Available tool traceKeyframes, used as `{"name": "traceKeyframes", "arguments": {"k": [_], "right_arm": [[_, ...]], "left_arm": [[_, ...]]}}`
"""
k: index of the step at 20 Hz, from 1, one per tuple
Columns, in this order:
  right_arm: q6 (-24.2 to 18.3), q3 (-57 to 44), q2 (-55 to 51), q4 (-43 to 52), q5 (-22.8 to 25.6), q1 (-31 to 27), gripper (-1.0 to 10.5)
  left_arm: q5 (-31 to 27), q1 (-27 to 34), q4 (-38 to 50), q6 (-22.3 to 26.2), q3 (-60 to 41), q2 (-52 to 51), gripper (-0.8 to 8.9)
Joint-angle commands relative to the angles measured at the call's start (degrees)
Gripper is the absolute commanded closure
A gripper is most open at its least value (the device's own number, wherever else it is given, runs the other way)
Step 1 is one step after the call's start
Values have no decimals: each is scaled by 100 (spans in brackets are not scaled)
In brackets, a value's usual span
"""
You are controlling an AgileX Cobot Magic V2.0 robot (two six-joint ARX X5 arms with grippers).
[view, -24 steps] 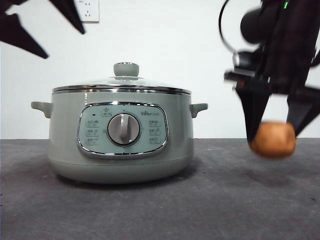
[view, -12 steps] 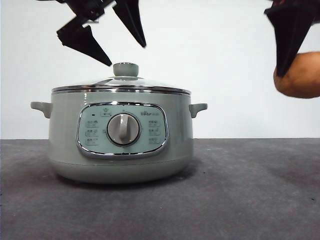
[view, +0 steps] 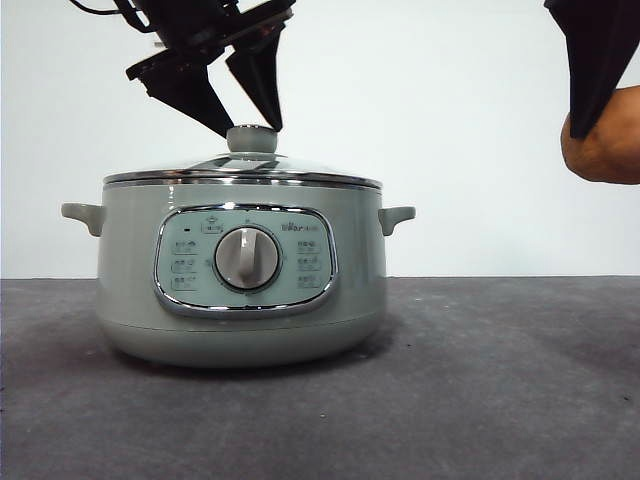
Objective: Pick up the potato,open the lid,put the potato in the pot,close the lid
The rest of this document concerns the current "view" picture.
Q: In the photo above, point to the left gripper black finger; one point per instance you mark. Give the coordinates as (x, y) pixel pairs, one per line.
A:
(185, 87)
(260, 70)

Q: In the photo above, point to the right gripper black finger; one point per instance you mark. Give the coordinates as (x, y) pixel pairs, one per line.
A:
(597, 50)

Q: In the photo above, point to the glass lid with green knob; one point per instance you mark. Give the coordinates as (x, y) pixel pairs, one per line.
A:
(251, 142)

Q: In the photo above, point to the brown potato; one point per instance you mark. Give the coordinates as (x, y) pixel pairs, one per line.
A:
(607, 150)

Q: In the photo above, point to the pale green electric pot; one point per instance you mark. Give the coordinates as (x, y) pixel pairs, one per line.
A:
(130, 280)

